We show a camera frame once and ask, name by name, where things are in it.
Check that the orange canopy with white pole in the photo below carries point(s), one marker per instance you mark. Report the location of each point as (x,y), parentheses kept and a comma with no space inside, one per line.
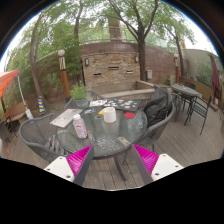
(6,80)

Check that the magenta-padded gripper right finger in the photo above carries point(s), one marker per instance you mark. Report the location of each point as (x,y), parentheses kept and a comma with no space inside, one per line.
(165,165)

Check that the round dark patio table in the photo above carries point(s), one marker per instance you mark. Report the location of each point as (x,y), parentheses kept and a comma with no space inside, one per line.
(185,90)

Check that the blue yellow striped cone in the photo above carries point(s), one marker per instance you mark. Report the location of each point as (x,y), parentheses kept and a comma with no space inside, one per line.
(41,105)

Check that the yellow printed card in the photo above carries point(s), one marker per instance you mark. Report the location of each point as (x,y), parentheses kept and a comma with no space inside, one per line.
(101,112)

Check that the small colourful sticker card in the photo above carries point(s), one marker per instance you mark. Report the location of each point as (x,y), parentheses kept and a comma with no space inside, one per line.
(90,111)

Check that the large forked tree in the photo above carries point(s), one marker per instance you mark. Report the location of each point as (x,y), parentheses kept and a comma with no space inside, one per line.
(142,60)

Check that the wooden bench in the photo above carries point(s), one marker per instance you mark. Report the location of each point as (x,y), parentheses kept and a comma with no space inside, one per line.
(15,111)

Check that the black metal patio chair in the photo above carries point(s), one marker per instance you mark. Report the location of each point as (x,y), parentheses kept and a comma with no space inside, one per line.
(201,108)

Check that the pink drink bottle white cap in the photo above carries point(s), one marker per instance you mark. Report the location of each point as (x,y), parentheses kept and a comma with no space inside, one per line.
(80,128)

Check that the leaning tree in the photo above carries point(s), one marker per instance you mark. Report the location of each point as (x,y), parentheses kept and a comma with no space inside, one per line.
(33,70)

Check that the wooden lamp post with globe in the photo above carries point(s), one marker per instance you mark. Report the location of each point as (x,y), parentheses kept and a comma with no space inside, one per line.
(64,80)
(176,71)

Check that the silver laptop with stickers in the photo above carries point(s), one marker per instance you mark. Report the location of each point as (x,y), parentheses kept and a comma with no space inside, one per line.
(65,118)

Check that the closed maroon patio umbrella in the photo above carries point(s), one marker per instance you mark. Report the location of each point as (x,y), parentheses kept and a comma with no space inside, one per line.
(215,75)

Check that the potted green plant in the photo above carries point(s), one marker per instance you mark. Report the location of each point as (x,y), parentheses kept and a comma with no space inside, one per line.
(79,92)

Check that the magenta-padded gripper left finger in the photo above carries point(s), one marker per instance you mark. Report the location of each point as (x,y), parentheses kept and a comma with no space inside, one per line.
(58,166)

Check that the flat round red coaster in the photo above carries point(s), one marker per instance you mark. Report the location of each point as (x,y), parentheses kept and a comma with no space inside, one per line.
(129,115)

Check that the grey wall box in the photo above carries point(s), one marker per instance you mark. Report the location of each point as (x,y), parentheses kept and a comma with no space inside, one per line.
(149,74)

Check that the black jacket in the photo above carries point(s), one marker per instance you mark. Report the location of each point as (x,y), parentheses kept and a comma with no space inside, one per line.
(157,106)

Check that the black wall lamp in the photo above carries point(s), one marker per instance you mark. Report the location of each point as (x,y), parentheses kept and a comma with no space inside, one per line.
(87,62)
(136,59)

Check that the white ceramic mug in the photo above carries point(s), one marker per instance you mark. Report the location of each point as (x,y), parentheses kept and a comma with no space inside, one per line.
(109,115)

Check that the black laptop with stickers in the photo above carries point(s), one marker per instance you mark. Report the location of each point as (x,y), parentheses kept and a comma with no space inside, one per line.
(128,105)

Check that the white sticker sheet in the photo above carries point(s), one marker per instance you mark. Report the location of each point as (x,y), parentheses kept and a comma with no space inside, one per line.
(97,103)

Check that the brown tape roll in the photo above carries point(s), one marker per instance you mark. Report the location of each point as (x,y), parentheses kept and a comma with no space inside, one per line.
(95,117)

